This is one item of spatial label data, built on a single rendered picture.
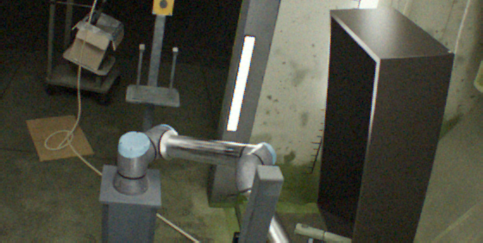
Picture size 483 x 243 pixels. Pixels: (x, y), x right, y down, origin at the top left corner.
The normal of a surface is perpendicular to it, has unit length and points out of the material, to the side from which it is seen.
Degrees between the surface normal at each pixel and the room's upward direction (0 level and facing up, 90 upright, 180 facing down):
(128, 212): 90
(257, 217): 90
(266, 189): 90
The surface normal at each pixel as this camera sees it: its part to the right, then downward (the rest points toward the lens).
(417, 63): 0.16, 0.47
